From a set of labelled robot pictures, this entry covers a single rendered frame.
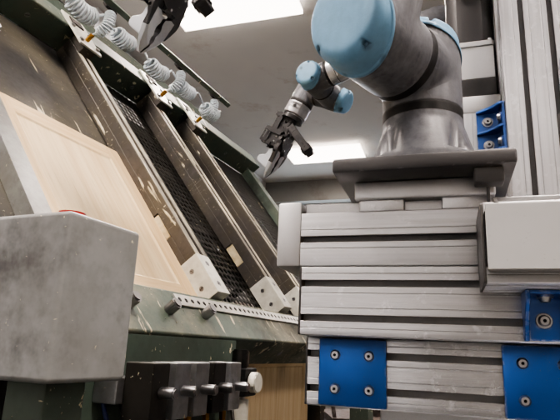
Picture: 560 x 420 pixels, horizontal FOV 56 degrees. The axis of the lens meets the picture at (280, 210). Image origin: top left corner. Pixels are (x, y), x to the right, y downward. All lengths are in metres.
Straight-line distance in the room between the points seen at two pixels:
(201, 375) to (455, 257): 0.51
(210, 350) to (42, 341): 0.66
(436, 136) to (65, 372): 0.53
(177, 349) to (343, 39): 0.69
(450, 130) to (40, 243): 0.53
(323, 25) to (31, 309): 0.48
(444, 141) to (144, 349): 0.63
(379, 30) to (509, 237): 0.29
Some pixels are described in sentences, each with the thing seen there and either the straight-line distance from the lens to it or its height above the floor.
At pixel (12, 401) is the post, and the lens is 0.68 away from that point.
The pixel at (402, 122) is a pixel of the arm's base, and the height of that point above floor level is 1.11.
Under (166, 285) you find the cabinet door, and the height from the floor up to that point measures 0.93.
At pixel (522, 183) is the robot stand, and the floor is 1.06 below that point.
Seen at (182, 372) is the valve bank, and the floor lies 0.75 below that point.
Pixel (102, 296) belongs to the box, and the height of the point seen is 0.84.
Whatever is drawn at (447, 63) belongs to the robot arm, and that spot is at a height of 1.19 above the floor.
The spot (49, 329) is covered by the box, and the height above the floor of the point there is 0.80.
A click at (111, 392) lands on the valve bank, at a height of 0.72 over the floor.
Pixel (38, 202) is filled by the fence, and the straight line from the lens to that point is 1.09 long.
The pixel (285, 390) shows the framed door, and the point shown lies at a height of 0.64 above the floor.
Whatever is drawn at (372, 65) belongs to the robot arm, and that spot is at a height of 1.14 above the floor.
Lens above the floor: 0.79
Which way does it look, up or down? 15 degrees up
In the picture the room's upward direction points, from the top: 3 degrees clockwise
